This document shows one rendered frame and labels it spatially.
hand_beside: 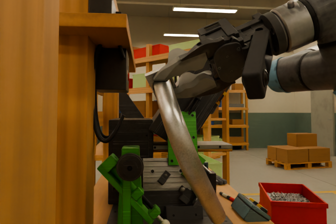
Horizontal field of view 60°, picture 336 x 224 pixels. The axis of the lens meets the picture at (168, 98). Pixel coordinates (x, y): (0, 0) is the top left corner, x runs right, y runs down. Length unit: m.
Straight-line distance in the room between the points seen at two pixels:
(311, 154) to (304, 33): 6.98
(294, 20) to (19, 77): 0.44
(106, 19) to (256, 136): 10.25
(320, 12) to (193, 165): 0.29
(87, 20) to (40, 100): 0.37
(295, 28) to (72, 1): 0.67
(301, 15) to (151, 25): 10.02
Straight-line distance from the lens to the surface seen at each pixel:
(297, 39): 0.50
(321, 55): 0.56
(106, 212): 1.24
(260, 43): 0.45
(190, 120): 1.16
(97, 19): 0.84
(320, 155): 7.60
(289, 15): 0.49
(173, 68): 0.45
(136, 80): 4.64
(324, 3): 0.51
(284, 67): 0.62
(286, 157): 7.07
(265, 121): 11.02
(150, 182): 1.13
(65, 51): 0.93
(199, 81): 0.48
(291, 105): 11.47
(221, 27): 0.50
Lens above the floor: 1.27
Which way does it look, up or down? 3 degrees up
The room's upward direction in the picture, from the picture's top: straight up
